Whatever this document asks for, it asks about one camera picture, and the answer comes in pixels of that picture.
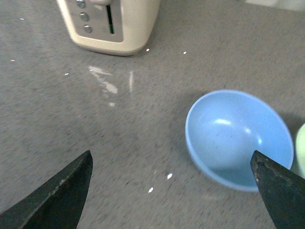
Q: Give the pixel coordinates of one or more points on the cream two-slot toaster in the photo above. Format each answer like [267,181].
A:
[115,27]

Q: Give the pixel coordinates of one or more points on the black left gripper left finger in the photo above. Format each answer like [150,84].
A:
[58,203]

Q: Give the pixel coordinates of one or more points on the green plastic bowl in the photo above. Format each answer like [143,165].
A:
[298,166]

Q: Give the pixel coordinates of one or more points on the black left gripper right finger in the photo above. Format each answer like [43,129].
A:
[282,191]

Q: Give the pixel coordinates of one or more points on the blue plastic bowl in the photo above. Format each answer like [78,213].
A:
[223,129]

